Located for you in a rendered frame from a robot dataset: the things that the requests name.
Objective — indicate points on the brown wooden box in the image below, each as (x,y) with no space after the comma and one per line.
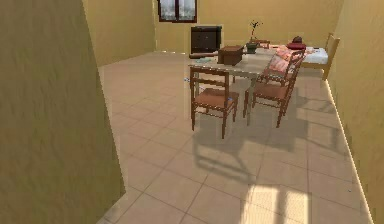
(230,54)

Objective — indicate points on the wooden bed with white mattress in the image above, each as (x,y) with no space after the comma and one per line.
(321,55)

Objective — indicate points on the dark framed window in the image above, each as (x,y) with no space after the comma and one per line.
(177,10)

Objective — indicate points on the pale green cloth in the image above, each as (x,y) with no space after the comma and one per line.
(203,60)

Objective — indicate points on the potted house plant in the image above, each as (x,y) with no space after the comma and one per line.
(252,41)

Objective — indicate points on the red pillow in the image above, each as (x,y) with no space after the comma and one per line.
(296,46)

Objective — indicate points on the grey dining table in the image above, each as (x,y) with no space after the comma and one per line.
(246,63)

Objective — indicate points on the brown wooden chair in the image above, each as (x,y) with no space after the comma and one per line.
(213,98)
(276,87)
(260,42)

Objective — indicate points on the pink patterned blanket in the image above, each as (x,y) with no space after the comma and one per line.
(281,59)

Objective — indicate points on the dark brown chest of drawers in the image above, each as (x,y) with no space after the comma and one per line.
(205,39)

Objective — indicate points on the brown baseball bat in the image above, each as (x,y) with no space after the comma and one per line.
(204,55)

